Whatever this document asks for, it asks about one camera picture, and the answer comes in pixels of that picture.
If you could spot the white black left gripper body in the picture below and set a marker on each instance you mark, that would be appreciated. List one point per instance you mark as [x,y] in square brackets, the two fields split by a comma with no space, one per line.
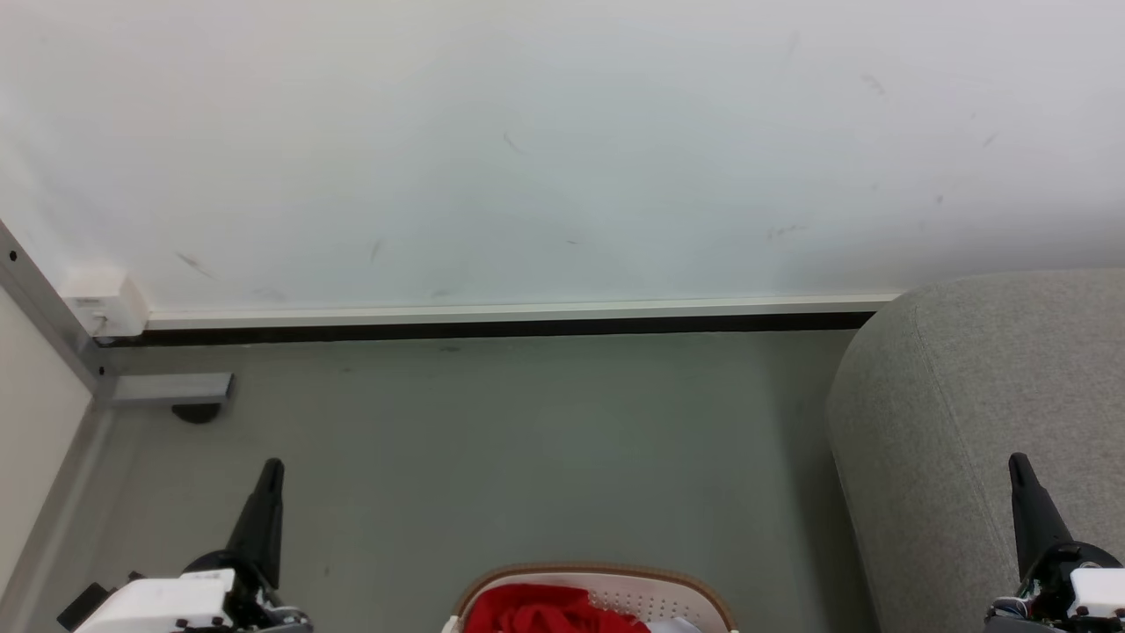
[167,602]

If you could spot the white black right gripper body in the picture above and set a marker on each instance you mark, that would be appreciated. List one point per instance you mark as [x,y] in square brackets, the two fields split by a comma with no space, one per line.
[1085,598]

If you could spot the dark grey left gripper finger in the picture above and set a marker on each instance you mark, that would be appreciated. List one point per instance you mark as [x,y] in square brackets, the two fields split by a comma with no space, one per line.
[262,527]

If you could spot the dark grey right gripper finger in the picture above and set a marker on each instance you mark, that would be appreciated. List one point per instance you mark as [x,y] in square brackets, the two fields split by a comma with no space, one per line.
[1033,523]

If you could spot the red basketball jersey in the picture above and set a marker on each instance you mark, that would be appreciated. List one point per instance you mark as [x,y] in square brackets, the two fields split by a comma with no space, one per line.
[536,611]

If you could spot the grey fabric sofa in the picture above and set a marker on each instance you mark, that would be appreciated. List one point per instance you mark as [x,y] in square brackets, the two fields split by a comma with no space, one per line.
[932,440]

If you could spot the light blue cloth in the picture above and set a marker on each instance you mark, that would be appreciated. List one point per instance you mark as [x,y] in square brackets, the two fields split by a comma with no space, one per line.
[677,627]

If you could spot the black round levelling foot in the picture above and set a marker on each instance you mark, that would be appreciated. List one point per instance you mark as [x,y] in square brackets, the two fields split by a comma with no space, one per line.
[196,413]

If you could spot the white and black baseboard strip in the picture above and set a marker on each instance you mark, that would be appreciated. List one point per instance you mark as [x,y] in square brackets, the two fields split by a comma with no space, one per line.
[510,321]

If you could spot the white laundry basket brown rim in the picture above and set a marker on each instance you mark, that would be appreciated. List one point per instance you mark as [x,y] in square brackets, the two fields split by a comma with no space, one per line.
[655,600]

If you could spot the grey metal foot bracket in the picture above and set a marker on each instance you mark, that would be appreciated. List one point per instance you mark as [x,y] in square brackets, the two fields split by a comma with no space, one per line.
[171,389]

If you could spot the white wall socket box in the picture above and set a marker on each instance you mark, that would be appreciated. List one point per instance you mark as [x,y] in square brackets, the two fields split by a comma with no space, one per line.
[110,303]

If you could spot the grey metal partition frame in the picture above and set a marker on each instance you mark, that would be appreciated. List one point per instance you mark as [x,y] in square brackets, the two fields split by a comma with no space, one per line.
[44,308]

